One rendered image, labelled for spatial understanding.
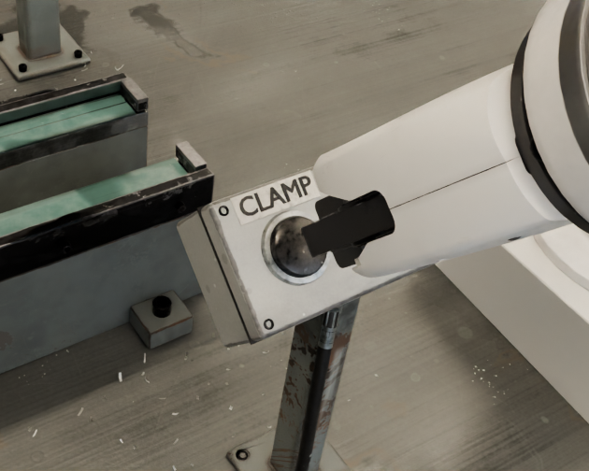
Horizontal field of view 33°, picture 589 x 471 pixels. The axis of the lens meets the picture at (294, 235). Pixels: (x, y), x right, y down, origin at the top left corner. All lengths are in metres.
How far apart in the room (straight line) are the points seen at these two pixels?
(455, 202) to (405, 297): 0.55
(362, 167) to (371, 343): 0.49
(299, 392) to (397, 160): 0.34
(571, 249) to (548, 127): 0.53
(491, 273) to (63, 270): 0.34
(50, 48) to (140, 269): 0.37
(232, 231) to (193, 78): 0.58
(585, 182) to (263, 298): 0.24
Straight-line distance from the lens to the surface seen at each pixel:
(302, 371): 0.61
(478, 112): 0.28
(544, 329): 0.80
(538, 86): 0.27
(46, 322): 0.75
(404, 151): 0.30
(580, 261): 0.79
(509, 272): 0.80
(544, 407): 0.80
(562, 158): 0.27
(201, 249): 0.49
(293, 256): 0.47
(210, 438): 0.73
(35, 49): 1.05
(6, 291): 0.71
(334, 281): 0.49
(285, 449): 0.68
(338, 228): 0.35
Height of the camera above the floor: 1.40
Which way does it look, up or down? 43 degrees down
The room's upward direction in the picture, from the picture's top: 9 degrees clockwise
